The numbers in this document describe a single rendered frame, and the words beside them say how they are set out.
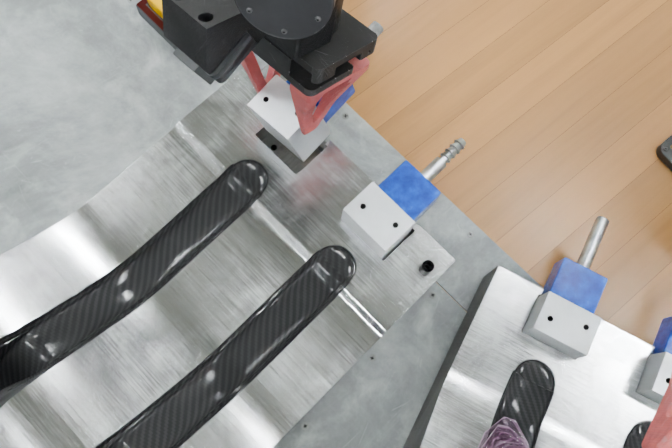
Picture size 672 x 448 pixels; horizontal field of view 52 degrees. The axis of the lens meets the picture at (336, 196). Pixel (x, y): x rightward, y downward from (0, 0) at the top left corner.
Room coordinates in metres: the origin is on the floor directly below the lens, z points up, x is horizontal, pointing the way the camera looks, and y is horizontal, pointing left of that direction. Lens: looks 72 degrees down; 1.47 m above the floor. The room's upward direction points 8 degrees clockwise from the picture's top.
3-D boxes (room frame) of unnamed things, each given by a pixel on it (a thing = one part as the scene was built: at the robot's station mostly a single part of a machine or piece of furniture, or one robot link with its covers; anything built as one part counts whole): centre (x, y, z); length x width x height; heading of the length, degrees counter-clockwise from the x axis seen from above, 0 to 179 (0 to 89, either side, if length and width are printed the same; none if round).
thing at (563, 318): (0.15, -0.23, 0.86); 0.13 x 0.05 x 0.05; 160
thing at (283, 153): (0.23, 0.04, 0.87); 0.05 x 0.05 x 0.04; 53
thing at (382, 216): (0.20, -0.07, 0.89); 0.13 x 0.05 x 0.05; 142
